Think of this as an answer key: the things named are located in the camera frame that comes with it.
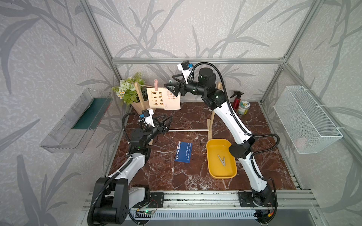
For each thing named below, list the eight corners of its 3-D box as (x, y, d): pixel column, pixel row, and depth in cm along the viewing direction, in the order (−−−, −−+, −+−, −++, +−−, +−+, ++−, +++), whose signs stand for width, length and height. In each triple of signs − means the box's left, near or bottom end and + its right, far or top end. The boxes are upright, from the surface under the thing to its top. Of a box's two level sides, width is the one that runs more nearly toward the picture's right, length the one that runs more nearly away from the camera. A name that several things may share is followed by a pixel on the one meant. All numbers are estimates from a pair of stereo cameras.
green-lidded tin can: (238, 114, 114) (241, 107, 107) (236, 107, 119) (239, 100, 112) (247, 114, 114) (250, 107, 107) (244, 107, 119) (248, 100, 112)
